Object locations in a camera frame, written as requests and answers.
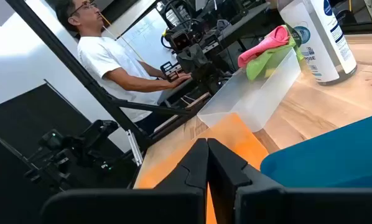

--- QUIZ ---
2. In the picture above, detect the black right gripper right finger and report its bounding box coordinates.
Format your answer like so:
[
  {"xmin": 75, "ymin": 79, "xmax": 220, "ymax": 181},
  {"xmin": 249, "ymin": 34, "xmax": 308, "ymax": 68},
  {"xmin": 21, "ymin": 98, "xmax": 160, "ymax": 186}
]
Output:
[{"xmin": 207, "ymin": 138, "xmax": 372, "ymax": 224}]

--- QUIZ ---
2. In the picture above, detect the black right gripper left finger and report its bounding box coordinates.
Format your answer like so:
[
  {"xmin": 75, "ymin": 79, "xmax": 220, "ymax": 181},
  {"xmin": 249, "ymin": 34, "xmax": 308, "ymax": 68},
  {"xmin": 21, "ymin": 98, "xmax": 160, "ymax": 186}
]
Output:
[{"xmin": 41, "ymin": 138, "xmax": 209, "ymax": 224}]

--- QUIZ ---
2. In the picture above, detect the green microfiber towel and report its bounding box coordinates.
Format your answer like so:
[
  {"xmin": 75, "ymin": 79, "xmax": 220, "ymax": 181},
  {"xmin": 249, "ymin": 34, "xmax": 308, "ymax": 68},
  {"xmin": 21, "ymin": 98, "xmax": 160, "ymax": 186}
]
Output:
[{"xmin": 245, "ymin": 35, "xmax": 305, "ymax": 82}]

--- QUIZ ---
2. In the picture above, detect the pink microfiber towel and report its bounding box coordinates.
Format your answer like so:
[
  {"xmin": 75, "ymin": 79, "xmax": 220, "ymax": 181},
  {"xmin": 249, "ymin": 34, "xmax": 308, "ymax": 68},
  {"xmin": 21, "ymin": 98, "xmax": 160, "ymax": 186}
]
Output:
[{"xmin": 237, "ymin": 25, "xmax": 291, "ymax": 68}]

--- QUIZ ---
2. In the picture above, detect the gray desk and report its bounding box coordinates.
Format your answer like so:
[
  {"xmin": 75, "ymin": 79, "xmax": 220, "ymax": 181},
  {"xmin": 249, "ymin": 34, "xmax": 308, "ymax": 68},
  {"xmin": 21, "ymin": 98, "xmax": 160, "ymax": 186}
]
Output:
[{"xmin": 156, "ymin": 77, "xmax": 195, "ymax": 105}]

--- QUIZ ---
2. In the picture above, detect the clear plastic bin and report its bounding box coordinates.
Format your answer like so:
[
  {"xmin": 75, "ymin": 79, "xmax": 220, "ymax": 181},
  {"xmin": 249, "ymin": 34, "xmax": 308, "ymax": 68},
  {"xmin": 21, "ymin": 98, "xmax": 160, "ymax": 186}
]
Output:
[{"xmin": 197, "ymin": 46, "xmax": 302, "ymax": 133}]

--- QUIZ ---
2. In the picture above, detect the orange plastic bin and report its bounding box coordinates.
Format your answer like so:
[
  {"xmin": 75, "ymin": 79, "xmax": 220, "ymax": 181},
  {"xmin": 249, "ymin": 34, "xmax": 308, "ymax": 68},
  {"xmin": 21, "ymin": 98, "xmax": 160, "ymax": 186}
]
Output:
[{"xmin": 133, "ymin": 112, "xmax": 269, "ymax": 224}]

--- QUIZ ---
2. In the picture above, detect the blue plastic bin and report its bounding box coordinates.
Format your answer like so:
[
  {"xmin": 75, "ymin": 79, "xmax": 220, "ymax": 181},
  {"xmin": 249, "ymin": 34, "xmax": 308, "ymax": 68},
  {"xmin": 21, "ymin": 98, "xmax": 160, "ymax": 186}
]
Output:
[{"xmin": 260, "ymin": 111, "xmax": 372, "ymax": 189}]

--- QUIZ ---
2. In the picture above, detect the person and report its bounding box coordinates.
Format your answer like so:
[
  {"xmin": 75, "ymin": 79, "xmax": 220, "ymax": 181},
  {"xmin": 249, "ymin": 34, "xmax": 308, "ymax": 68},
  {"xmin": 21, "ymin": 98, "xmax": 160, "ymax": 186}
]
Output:
[{"xmin": 54, "ymin": 0, "xmax": 193, "ymax": 134}]

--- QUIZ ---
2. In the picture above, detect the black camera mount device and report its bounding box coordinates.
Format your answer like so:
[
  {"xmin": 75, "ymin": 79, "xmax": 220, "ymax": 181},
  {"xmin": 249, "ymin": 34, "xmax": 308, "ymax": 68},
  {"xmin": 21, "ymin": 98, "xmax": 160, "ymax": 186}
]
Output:
[{"xmin": 23, "ymin": 119, "xmax": 137, "ymax": 190}]

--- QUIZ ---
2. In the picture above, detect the black aluminium table frame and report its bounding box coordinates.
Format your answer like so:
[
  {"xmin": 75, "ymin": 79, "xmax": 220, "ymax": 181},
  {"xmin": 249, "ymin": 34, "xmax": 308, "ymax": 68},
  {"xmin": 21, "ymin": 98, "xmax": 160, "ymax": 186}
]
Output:
[{"xmin": 5, "ymin": 0, "xmax": 212, "ymax": 166}]

